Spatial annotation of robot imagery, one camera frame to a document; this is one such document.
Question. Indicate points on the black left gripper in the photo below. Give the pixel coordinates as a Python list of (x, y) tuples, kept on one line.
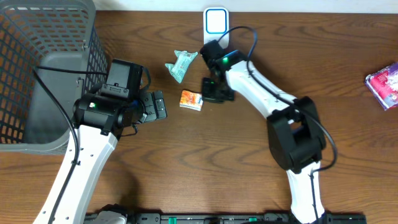
[(149, 106)]

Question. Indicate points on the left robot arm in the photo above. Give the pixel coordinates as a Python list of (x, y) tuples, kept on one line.
[(98, 124)]

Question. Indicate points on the mint green snack packet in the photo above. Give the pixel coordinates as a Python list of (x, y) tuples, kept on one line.
[(180, 67)]

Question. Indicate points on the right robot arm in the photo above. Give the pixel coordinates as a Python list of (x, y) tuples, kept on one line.
[(295, 135)]

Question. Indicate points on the purple red tissue pack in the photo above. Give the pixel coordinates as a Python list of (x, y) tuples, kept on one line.
[(383, 85)]

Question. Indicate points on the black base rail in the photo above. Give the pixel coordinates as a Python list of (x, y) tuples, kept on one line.
[(110, 217)]

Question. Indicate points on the small orange box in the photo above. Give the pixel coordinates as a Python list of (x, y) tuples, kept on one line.
[(191, 100)]

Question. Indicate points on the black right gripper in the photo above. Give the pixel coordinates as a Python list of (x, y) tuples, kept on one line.
[(207, 96)]

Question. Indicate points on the grey plastic mesh basket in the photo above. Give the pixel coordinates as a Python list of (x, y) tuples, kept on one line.
[(51, 56)]

